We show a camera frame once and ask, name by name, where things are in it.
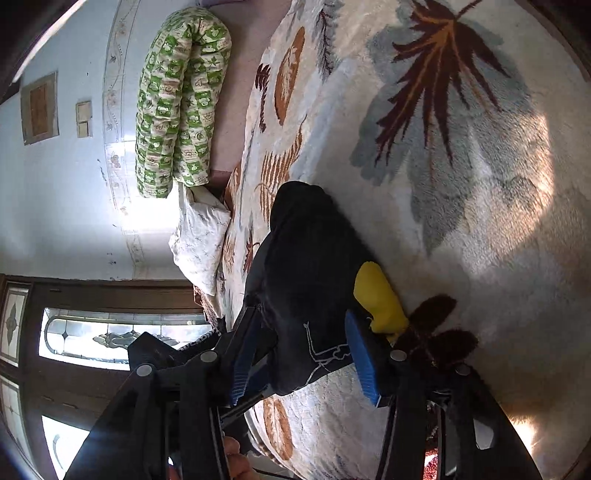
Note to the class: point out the yellow cloth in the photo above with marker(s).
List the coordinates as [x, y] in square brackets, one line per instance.
[378, 295]

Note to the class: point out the pink bedsheet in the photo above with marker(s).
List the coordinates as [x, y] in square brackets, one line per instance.
[240, 92]

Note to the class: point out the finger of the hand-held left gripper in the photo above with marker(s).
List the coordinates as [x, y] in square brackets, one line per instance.
[263, 364]

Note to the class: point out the leaf-print fleece blanket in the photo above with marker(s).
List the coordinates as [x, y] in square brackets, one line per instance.
[461, 207]

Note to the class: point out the framed wall panel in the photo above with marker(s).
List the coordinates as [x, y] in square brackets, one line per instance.
[40, 108]

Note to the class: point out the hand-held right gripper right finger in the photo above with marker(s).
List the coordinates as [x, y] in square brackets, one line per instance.
[362, 360]

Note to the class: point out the dark pants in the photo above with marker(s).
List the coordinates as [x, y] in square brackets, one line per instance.
[304, 258]

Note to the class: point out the person's left hand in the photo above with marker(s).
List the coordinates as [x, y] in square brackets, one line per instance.
[235, 457]

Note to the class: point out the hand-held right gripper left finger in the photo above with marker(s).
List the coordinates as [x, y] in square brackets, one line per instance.
[241, 364]

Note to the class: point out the green patterned folded quilt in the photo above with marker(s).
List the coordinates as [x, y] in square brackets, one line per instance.
[184, 92]

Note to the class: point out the stained-glass wooden door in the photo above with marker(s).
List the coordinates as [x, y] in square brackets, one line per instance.
[92, 295]

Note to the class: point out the white pillow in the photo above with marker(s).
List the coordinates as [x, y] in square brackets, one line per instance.
[198, 240]

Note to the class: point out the beige wall switch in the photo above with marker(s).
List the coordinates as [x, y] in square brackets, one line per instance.
[84, 117]

